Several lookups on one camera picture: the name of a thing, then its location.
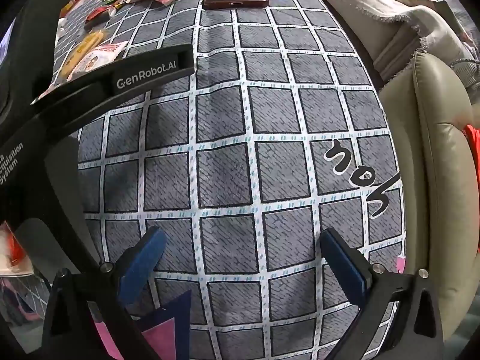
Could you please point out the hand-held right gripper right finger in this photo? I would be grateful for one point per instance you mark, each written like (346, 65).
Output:
(343, 266)

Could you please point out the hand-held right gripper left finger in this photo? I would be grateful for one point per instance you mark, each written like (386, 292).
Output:
(144, 266)

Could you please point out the red white packet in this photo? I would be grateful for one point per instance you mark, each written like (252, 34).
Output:
(11, 247)

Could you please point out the beige leather sofa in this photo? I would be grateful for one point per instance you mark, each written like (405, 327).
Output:
(435, 180)

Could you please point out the pile of snack packets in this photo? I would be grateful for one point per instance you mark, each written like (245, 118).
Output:
(97, 41)

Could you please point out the grey checked printed blanket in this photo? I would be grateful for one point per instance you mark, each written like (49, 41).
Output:
(243, 150)

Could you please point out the red orange packet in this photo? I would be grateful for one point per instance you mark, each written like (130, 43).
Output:
(473, 138)

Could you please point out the cream fringed cloth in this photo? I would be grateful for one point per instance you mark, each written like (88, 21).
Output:
(378, 11)

